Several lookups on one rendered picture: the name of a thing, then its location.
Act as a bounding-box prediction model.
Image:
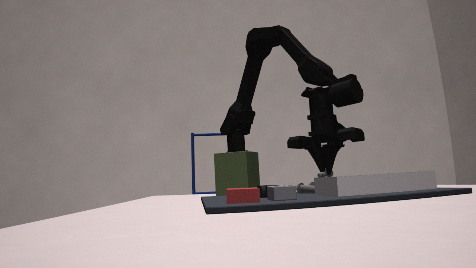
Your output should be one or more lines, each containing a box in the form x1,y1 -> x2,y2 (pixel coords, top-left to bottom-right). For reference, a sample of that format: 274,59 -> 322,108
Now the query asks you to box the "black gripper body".
287,109 -> 365,149

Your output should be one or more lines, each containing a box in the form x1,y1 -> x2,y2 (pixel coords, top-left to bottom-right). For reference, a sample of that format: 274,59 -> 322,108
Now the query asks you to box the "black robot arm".
220,25 -> 363,152

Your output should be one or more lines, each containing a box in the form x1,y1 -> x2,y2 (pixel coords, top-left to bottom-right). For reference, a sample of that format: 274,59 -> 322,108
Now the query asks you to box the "dark grey clevis fork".
257,186 -> 266,198

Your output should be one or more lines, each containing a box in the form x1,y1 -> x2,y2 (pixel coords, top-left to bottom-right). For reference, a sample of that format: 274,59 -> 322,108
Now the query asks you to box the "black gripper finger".
322,144 -> 345,175
304,146 -> 326,172

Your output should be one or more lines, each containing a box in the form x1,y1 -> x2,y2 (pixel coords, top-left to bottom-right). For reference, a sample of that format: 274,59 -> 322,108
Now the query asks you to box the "red rectangular block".
226,187 -> 260,204

